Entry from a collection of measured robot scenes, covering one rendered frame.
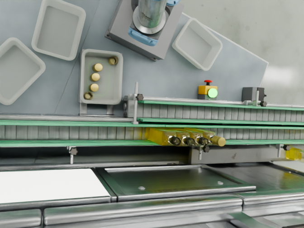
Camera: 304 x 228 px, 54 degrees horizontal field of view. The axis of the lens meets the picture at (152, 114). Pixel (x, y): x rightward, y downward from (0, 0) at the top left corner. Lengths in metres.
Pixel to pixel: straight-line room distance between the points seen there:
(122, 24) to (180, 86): 0.42
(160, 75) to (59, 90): 0.47
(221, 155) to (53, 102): 0.82
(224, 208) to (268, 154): 0.82
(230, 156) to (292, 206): 0.58
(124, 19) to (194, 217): 0.85
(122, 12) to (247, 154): 0.91
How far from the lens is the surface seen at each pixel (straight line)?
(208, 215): 0.84
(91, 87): 1.29
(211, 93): 1.47
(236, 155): 1.55
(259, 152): 1.64
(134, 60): 1.41
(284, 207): 1.00
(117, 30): 1.30
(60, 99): 1.34
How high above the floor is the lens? 2.09
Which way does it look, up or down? 68 degrees down
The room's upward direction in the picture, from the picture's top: 101 degrees clockwise
